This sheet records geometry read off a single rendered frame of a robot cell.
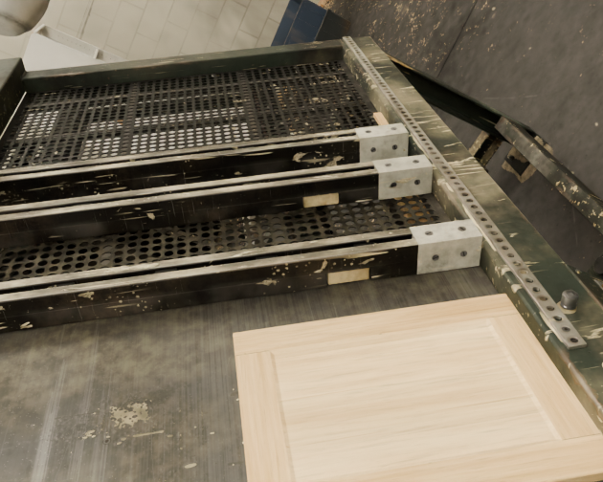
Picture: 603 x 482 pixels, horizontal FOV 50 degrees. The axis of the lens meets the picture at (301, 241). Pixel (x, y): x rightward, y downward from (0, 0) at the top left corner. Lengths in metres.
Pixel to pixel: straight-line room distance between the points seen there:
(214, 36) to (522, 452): 5.41
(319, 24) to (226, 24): 1.18
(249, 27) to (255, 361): 5.20
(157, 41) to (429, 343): 5.18
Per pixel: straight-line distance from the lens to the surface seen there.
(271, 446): 0.94
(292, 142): 1.62
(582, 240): 2.40
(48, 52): 4.66
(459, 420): 0.98
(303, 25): 5.14
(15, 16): 0.79
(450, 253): 1.24
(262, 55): 2.34
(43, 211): 1.47
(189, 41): 6.05
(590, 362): 1.06
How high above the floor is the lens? 1.66
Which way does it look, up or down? 22 degrees down
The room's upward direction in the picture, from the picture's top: 70 degrees counter-clockwise
